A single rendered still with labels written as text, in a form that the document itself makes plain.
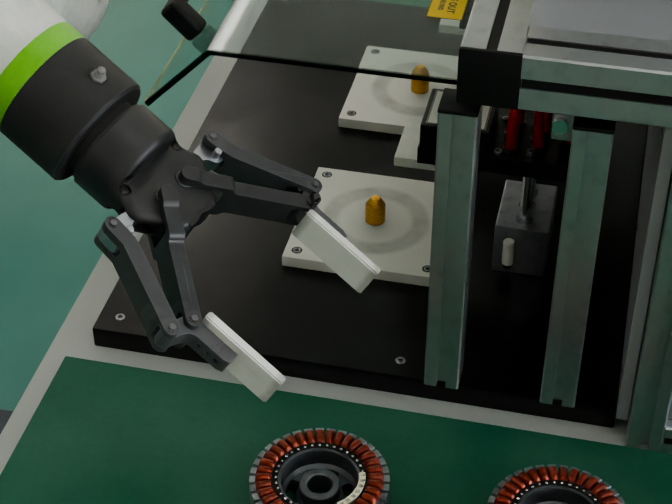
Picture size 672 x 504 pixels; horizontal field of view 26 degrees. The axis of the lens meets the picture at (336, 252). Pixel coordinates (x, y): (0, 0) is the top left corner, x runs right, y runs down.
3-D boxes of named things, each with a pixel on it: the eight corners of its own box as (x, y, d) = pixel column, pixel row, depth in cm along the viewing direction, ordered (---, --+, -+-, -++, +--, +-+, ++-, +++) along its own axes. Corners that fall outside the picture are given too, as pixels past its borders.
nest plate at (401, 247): (281, 265, 138) (281, 255, 138) (318, 175, 150) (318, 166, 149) (437, 288, 136) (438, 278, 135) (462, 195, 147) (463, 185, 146)
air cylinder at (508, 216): (490, 270, 138) (494, 224, 134) (501, 223, 143) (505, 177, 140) (543, 278, 137) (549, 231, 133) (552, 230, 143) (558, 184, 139)
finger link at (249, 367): (211, 310, 100) (205, 316, 99) (287, 377, 100) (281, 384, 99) (195, 331, 102) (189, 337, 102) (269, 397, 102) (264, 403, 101)
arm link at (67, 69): (24, 68, 99) (106, 10, 105) (-20, 166, 107) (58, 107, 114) (91, 127, 99) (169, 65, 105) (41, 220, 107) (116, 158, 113)
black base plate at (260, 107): (94, 346, 133) (91, 327, 131) (273, 7, 181) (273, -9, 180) (613, 428, 125) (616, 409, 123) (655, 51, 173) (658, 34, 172)
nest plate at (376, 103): (338, 127, 157) (338, 117, 156) (367, 56, 168) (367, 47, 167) (476, 144, 154) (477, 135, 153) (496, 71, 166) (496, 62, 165)
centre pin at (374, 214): (363, 224, 141) (363, 202, 140) (367, 212, 143) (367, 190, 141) (383, 227, 141) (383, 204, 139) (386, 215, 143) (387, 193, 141)
